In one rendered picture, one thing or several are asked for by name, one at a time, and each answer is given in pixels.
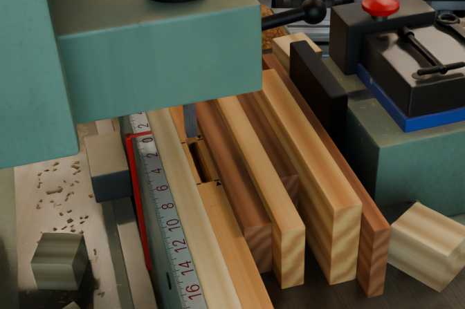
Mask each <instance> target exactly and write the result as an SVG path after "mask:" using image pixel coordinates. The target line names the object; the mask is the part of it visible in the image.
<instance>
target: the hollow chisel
mask: <svg viewBox="0 0 465 309"><path fill-rule="evenodd" d="M182 107H183V121H184V128H185V134H186V136H187V138H192V137H196V136H198V128H197V112H196V104H195V103H191V104H184V105H182Z"/></svg>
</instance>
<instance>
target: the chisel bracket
mask: <svg viewBox="0 0 465 309"><path fill-rule="evenodd" d="M52 2H53V10H54V15H55V23H56V28H57V36H58V40H59V43H60V50H61V54H62V59H63V63H64V69H65V73H66V79H67V83H68V86H69V93H70V96H71V102H72V106H73V112H74V116H75V122H76V124H82V123H87V122H94V121H98V120H105V119H109V118H116V117H120V116H124V115H131V114H135V113H142V112H147V111H153V110H158V109H165V108H169V107H173V106H180V105H184V104H191V103H195V102H202V101H206V100H213V99H217V98H222V97H229V96H233V95H240V94H244V93H251V92H255V91H260V90H261V89H262V14H261V5H260V4H259V1H258V0H194V1H188V2H183V3H162V2H157V1H152V0H52Z"/></svg>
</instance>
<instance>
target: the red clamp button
mask: <svg viewBox="0 0 465 309"><path fill-rule="evenodd" d="M399 5H400V3H399V1H398V0H363V1H362V9H363V10H364V11H365V12H368V13H369V14H370V15H373V16H376V17H386V16H389V15H391V14H394V13H396V12H397V11H398V10H399Z"/></svg>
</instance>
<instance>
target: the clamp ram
mask: <svg viewBox="0 0 465 309"><path fill-rule="evenodd" d="M289 77H290V78H291V80H292V82H293V83H294V84H295V86H296V87H297V89H298V90H299V92H300V93H301V95H302V96H303V98H304V99H305V101H306V102H307V104H308V105H309V107H310V108H311V110H312V111H313V112H314V114H315V115H316V117H317V118H318V120H319V121H320V123H321V125H322V126H323V127H324V129H325V131H326V132H327V133H328V135H329V137H330V138H331V139H332V140H333V142H334V144H335V145H336V146H337V148H338V150H339V151H340V152H341V154H342V155H343V157H344V155H345V135H346V124H347V105H348V104H349V103H351V102H357V101H361V100H368V99H372V98H375V97H374V95H373V93H372V92H371V90H369V89H368V88H367V89H363V90H359V91H352V92H348V93H347V92H346V91H345V89H344V88H343V87H342V86H341V85H340V83H339V82H338V80H337V79H336V78H335V77H334V75H333V74H332V73H331V71H330V70H329V69H328V68H327V67H326V65H325V64H324V62H323V61H322V60H321V58H319V56H318V55H317V54H316V52H315V51H314V50H313V49H312V47H311V46H310V45H309V43H308V42H307V41H306V40H302V41H294V42H291V43H290V67H289Z"/></svg>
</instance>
